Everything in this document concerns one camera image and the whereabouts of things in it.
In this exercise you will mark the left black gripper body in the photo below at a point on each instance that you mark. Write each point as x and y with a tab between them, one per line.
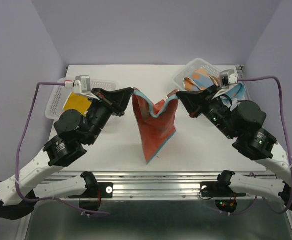
99	116

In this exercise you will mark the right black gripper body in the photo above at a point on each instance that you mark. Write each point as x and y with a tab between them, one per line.
218	114

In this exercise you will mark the yellow and blue towel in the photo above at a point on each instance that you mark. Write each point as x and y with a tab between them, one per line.
78	103

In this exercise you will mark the red and brown towel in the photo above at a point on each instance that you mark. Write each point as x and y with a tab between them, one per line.
156	121

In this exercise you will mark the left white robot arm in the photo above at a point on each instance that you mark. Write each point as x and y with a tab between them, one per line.
20	193

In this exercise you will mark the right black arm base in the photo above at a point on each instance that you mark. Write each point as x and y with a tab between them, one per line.
226	199

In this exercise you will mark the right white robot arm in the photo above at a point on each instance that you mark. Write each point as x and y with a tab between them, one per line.
262	148

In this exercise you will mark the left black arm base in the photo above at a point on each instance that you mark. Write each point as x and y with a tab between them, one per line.
91	199

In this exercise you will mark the orange and blue spotted towel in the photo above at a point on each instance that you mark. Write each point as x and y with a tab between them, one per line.
199	81

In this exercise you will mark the light blue patterned towel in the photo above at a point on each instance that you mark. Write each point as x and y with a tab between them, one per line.
237	92

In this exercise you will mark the right white plastic basket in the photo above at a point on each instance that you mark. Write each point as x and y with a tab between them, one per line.
212	70

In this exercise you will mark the white plastic basket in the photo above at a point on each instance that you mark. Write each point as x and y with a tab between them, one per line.
60	94
212	70

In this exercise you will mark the left white plastic basket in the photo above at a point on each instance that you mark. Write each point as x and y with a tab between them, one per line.
60	94

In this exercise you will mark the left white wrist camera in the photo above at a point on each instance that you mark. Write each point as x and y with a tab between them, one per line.
81	86

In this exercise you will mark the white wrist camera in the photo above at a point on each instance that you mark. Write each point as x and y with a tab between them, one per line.
81	86
228	81

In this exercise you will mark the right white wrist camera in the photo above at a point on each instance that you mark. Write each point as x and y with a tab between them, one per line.
228	81

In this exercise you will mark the aluminium rail frame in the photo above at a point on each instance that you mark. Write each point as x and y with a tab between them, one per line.
159	200

